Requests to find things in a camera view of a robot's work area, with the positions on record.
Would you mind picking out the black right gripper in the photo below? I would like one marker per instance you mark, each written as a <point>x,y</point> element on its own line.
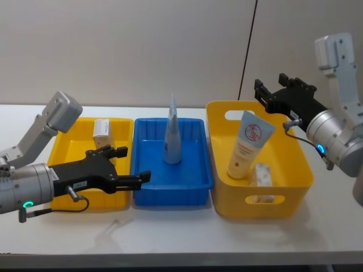
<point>297,102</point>

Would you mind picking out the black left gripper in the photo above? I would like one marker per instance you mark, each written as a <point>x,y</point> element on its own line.
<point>85,173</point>

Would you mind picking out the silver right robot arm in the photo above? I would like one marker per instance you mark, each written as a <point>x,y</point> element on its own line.
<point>337,133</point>

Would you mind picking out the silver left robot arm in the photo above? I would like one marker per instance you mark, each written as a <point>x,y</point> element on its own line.
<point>27,181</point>

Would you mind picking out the white and cream carton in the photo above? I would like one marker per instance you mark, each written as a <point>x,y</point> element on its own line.
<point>102,130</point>

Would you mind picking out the pale blue squeeze tube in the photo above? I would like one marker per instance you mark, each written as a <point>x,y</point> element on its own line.
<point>172,141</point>

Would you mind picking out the shallow yellow plastic tray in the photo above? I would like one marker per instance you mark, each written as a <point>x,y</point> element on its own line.
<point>71,147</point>

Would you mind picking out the cream tube with red print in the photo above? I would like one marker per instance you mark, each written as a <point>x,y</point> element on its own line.
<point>249,141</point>

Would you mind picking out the blue plastic tray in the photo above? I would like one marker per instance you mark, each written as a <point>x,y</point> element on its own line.
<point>193,158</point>

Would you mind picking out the small white patterned carton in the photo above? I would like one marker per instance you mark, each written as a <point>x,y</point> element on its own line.
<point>262,175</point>

